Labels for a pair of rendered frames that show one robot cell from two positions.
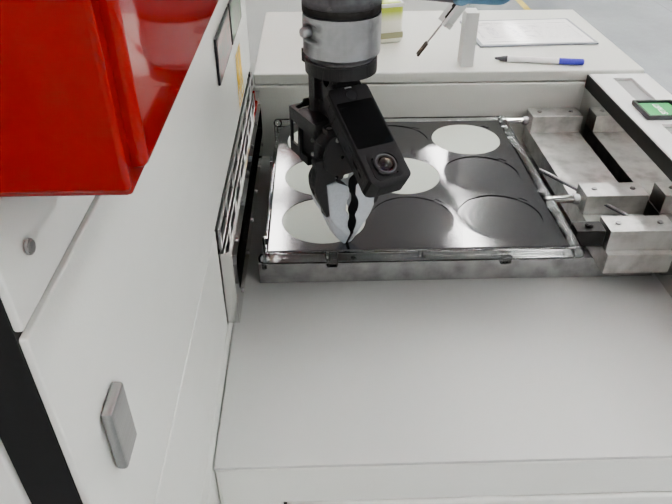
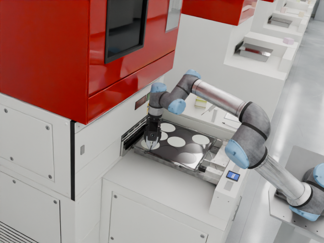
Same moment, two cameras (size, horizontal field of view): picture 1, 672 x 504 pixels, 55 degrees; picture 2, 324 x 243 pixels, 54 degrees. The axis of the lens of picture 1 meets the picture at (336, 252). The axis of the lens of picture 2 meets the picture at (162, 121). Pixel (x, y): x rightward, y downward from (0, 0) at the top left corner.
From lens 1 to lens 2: 1.03 m
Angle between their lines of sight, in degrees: 20
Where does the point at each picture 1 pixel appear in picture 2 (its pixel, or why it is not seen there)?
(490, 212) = (186, 156)
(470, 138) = (202, 140)
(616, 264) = (206, 178)
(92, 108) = (84, 118)
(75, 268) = (83, 130)
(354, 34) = (154, 110)
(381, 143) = (154, 131)
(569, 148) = not seen: hidden behind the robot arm
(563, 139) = not seen: hidden behind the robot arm
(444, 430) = (144, 190)
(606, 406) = (179, 200)
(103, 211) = (90, 125)
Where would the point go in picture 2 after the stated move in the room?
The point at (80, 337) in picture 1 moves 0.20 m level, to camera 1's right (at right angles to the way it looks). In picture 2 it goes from (81, 137) to (123, 155)
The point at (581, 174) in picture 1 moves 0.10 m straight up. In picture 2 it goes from (221, 158) to (225, 142)
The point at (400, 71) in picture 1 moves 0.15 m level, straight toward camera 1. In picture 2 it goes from (195, 117) to (182, 126)
